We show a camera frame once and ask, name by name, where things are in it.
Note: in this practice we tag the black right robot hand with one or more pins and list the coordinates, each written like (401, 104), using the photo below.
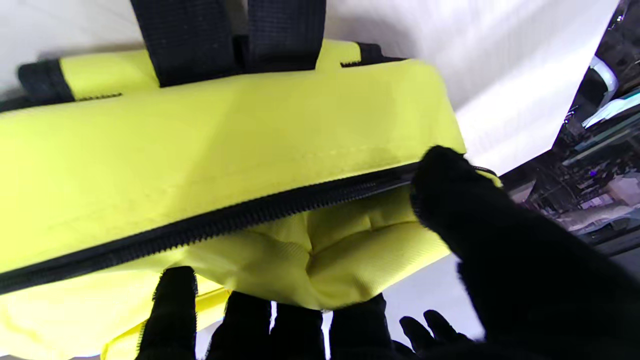
(525, 280)

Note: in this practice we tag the blue and yellow school bag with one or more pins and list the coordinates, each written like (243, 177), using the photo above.
(225, 140)

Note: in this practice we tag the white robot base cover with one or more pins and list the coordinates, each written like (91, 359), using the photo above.
(602, 75)

